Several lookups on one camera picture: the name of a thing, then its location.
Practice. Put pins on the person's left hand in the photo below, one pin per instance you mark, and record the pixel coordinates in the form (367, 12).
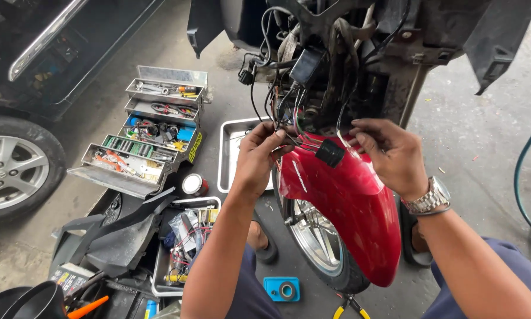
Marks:
(252, 166)

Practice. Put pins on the person's right hand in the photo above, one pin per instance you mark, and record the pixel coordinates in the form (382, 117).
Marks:
(396, 155)

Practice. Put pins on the empty steel tray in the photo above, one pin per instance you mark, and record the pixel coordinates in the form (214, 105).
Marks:
(230, 155)

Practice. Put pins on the silver metal wristwatch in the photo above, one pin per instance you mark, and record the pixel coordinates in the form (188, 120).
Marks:
(429, 199)

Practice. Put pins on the red can with white lid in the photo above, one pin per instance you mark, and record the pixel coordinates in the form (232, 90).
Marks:
(193, 184)

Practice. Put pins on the black rubber connector block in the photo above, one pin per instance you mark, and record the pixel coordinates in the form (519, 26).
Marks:
(330, 153)

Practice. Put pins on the red motorcycle front fender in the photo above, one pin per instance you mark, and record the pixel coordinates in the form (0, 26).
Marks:
(349, 208)

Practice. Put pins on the black sandal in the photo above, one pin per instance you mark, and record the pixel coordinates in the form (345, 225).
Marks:
(267, 254)
(409, 248)

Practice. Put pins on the motorcycle front wheel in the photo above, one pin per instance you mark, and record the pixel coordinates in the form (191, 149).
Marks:
(318, 243)

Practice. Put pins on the black stripped motorcycle body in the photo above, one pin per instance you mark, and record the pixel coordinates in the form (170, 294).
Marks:
(380, 53)

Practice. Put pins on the steel tray with small parts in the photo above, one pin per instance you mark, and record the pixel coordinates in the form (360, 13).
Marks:
(183, 248)

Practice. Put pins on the metal cantilever toolbox with tools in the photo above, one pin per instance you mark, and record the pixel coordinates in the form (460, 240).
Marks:
(146, 137)

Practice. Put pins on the black relay box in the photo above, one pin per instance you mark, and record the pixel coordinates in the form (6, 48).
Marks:
(307, 65)

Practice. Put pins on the blue holder with tape roll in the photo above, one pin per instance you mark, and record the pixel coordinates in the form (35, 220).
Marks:
(282, 289)

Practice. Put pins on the navy blue shorts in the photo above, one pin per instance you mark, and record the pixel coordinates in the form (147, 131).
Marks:
(495, 266)

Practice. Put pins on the black plastic fairing panel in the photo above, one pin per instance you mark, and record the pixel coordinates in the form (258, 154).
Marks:
(115, 239)

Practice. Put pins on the blue spray can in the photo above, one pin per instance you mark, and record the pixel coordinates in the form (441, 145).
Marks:
(150, 309)

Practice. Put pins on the orange plastic cone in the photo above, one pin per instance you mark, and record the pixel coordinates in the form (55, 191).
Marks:
(88, 308)

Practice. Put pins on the dark car body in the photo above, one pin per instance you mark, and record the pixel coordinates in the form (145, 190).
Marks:
(61, 48)

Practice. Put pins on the car wheel with silver rim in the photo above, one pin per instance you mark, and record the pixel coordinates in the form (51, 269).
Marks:
(13, 170)

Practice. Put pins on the black plastic funnel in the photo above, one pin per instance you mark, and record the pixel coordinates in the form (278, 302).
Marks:
(30, 303)

